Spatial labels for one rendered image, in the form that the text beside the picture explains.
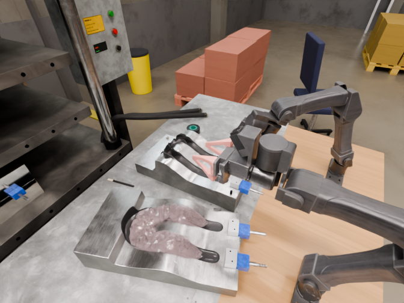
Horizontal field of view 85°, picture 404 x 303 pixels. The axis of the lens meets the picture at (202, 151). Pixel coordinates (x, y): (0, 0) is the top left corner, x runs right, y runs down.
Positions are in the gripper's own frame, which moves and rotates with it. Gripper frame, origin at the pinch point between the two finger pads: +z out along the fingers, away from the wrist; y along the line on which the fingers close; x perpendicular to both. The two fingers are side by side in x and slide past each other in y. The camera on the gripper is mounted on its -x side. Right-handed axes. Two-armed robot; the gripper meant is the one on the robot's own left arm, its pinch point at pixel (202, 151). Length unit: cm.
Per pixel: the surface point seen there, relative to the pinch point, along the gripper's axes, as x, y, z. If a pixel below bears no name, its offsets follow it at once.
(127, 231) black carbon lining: 31.9, 17.3, 20.7
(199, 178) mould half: 30.6, -15.2, 12.0
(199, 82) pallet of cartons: 74, -192, 127
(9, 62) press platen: -12, 4, 82
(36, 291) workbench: 38, 45, 33
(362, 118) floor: 122, -288, -65
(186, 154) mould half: 26.8, -22.1, 23.0
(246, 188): 29.2, -19.2, -7.5
